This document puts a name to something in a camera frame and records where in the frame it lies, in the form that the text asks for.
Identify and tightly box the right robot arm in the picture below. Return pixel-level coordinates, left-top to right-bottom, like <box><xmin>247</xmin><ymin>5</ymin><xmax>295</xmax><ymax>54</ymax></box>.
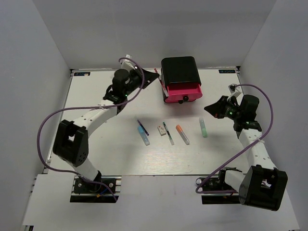
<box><xmin>202</xmin><ymin>95</ymin><xmax>288</xmax><ymax>211</ymax></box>

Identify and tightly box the green cap glue stick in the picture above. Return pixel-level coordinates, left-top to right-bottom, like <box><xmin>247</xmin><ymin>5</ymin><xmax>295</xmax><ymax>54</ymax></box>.
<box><xmin>199</xmin><ymin>117</ymin><xmax>208</xmax><ymax>138</ymax></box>

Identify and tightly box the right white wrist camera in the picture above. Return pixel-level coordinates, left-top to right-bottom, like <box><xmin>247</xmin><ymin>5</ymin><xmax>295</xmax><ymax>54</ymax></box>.
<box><xmin>227</xmin><ymin>84</ymin><xmax>242</xmax><ymax>101</ymax></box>

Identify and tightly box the pink top drawer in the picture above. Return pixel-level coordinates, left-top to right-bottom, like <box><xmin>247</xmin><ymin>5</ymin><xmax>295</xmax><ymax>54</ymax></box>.
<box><xmin>164</xmin><ymin>83</ymin><xmax>203</xmax><ymax>104</ymax></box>

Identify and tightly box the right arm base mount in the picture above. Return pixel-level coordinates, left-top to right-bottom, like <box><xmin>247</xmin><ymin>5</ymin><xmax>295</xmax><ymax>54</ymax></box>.
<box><xmin>201</xmin><ymin>167</ymin><xmax>242</xmax><ymax>205</ymax></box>

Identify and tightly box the green pen refill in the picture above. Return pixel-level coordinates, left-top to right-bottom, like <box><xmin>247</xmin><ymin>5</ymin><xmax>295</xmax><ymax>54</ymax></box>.
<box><xmin>163</xmin><ymin>122</ymin><xmax>174</xmax><ymax>145</ymax></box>

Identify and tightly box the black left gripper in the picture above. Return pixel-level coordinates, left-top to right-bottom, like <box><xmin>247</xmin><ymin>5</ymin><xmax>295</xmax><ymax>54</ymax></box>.
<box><xmin>124</xmin><ymin>65</ymin><xmax>160</xmax><ymax>97</ymax></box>

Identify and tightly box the right dark table label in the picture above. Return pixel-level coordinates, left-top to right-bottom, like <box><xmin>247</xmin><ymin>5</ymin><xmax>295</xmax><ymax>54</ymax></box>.
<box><xmin>218</xmin><ymin>69</ymin><xmax>236</xmax><ymax>74</ymax></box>

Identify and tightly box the red pen refill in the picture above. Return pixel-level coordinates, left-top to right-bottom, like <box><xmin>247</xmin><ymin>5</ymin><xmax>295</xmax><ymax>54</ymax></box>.
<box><xmin>154</xmin><ymin>68</ymin><xmax>169</xmax><ymax>97</ymax></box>

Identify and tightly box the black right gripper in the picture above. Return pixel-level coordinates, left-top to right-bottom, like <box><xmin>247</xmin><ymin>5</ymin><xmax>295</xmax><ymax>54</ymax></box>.
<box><xmin>205</xmin><ymin>95</ymin><xmax>243</xmax><ymax>120</ymax></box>

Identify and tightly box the blue cap glue stick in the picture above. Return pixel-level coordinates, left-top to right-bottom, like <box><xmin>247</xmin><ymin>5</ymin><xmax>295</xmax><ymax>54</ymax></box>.
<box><xmin>138</xmin><ymin>126</ymin><xmax>150</xmax><ymax>146</ymax></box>

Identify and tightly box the dark table label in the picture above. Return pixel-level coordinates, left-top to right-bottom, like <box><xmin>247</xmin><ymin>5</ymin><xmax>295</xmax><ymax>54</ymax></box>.
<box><xmin>218</xmin><ymin>69</ymin><xmax>236</xmax><ymax>74</ymax></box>
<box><xmin>74</xmin><ymin>72</ymin><xmax>90</xmax><ymax>76</ymax></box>

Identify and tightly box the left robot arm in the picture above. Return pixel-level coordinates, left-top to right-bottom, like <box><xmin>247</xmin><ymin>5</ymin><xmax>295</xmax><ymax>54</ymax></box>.
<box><xmin>52</xmin><ymin>67</ymin><xmax>159</xmax><ymax>192</ymax></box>

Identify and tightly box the small white eraser box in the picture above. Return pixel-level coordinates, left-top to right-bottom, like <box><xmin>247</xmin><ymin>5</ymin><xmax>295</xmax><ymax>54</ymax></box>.
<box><xmin>157</xmin><ymin>126</ymin><xmax>167</xmax><ymax>136</ymax></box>

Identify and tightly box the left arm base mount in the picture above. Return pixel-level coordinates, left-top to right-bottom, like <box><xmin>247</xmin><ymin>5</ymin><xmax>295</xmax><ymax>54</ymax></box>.
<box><xmin>70</xmin><ymin>176</ymin><xmax>121</xmax><ymax>204</ymax></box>

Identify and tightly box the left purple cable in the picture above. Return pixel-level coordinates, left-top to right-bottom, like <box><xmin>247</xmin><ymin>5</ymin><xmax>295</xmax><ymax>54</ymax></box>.
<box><xmin>36</xmin><ymin>56</ymin><xmax>146</xmax><ymax>202</ymax></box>

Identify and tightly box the left dark table label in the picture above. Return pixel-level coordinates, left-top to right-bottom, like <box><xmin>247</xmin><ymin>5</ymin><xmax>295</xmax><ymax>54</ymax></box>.
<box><xmin>74</xmin><ymin>72</ymin><xmax>90</xmax><ymax>76</ymax></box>

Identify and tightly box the black drawer cabinet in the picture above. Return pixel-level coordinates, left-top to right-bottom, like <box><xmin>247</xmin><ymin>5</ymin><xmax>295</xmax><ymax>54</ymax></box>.
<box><xmin>161</xmin><ymin>56</ymin><xmax>202</xmax><ymax>99</ymax></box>

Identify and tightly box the orange cap glue stick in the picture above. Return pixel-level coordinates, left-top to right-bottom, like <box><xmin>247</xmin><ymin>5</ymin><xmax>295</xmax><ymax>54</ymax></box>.
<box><xmin>176</xmin><ymin>125</ymin><xmax>190</xmax><ymax>145</ymax></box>

